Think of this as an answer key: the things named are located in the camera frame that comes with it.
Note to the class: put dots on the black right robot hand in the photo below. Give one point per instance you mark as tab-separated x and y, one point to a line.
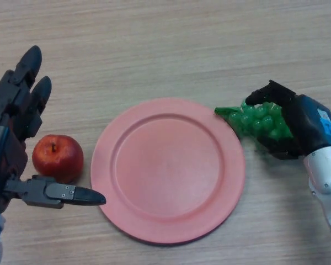
309	121

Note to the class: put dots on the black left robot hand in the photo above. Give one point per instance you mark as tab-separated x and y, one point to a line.
5	149

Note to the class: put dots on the green grapes bunch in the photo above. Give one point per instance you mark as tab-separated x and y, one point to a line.
259	121

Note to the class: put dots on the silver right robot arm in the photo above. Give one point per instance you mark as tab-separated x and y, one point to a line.
325	174

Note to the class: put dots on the pink round plate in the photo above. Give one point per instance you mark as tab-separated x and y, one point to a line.
168	171

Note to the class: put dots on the red apple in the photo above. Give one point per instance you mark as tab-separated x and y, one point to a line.
58	157

